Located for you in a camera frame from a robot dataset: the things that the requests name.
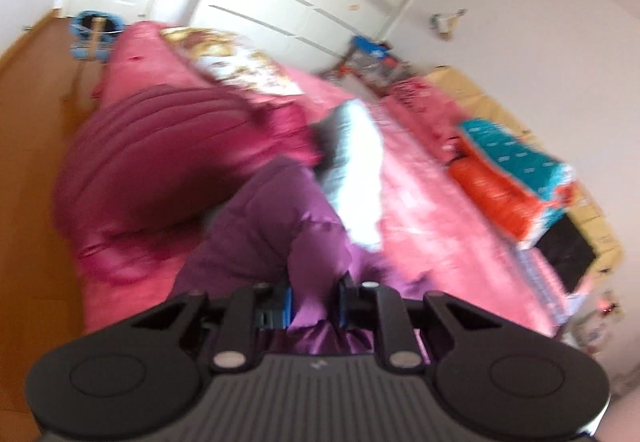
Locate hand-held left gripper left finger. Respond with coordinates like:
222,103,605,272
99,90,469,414
127,283,294,370

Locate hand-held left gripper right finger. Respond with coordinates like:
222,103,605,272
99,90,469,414
338,278,506,370

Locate purple down jacket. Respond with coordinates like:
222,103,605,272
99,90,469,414
172,157,431,355

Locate pink heart print blanket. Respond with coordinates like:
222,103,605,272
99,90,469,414
82,22,571,338

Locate light blue down jacket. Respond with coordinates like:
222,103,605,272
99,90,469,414
312,99,386,253

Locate teal and orange quilt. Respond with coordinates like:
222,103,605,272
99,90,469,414
447,119,581,247

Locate folded pastel blankets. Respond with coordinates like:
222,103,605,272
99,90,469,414
515,247,576,323

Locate crimson down jacket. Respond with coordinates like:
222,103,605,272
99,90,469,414
50,84,321,285

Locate pink folded love print blanket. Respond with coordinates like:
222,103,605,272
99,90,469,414
385,74,468,163

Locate grey shoe box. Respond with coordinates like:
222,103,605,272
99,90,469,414
325,54,416,87

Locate bear print cushion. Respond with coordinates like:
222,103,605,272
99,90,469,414
160,26,301,97

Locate yellow covered headboard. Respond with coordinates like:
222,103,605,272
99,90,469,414
425,66,626,293

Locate blue shoe box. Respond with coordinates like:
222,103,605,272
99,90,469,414
347,36,390,60

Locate blue mop bucket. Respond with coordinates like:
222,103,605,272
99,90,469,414
69,10,126,63

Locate wall socket with charger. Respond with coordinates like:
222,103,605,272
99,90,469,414
597,294,623,320

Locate wall ornament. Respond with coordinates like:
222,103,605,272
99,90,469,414
431,9,468,40

